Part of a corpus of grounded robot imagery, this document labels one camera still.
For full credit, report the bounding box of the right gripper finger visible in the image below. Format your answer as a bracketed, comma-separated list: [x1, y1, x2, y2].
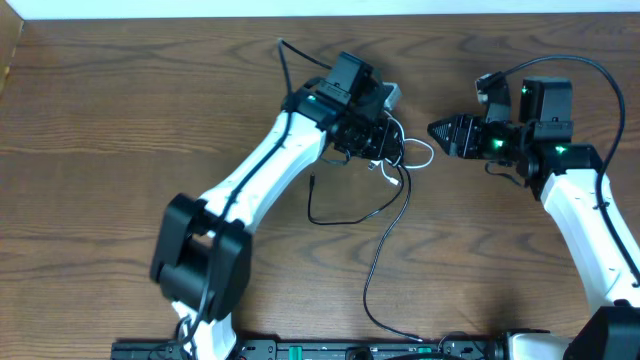
[427, 115, 458, 138]
[433, 134, 458, 156]

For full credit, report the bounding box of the thin black braided cable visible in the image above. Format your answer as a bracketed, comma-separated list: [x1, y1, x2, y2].
[362, 164, 426, 344]

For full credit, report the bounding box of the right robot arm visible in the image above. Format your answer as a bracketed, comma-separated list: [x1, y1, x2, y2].
[427, 75, 639, 359]

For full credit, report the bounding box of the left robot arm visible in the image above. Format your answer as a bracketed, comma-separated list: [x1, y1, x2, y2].
[150, 52, 402, 359]

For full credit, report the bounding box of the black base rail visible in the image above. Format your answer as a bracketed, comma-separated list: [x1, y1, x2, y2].
[109, 336, 511, 360]

